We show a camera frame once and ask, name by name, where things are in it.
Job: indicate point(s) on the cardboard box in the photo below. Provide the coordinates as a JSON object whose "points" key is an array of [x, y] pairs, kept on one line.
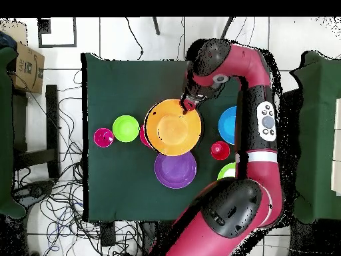
{"points": [[28, 69]]}

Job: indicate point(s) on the purple bowl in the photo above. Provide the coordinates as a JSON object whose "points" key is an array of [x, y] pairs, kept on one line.
{"points": [[175, 173]]}

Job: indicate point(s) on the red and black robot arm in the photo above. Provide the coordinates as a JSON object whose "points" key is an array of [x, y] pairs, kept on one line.
{"points": [[266, 181]]}

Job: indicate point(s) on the black square floor frame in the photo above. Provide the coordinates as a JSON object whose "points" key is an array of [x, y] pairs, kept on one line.
{"points": [[57, 46]]}

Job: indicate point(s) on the large green bowl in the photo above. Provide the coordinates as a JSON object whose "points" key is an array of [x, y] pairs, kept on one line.
{"points": [[226, 170]]}

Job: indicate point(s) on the black tripod leg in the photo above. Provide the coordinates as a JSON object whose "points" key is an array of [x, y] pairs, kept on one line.
{"points": [[156, 26], [226, 28]]}

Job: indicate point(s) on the green cloth covered table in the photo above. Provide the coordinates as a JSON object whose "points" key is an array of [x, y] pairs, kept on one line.
{"points": [[5, 133], [317, 133]]}

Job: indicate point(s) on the black bench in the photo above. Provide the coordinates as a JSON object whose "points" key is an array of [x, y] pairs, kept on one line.
{"points": [[52, 128]]}

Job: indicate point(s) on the red cup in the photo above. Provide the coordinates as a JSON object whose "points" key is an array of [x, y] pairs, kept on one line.
{"points": [[220, 150], [103, 137]]}

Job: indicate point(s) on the small pink bowl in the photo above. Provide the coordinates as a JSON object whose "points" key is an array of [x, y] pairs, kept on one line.
{"points": [[143, 137]]}

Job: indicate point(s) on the small green bowl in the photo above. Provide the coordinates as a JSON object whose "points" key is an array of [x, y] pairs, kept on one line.
{"points": [[125, 128]]}

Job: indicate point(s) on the large blue bowl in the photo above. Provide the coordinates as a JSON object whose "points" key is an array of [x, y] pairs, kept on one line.
{"points": [[227, 125]]}

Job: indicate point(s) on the dark green tablecloth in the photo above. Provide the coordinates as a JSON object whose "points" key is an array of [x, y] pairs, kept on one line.
{"points": [[120, 88]]}

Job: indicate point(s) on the grey stand base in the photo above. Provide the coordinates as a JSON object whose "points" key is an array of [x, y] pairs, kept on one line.
{"points": [[34, 190]]}

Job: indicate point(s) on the large yellow bowl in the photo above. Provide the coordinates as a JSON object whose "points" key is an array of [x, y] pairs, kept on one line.
{"points": [[173, 128]]}

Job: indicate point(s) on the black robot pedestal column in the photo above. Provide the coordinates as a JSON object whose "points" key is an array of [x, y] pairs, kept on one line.
{"points": [[153, 237]]}

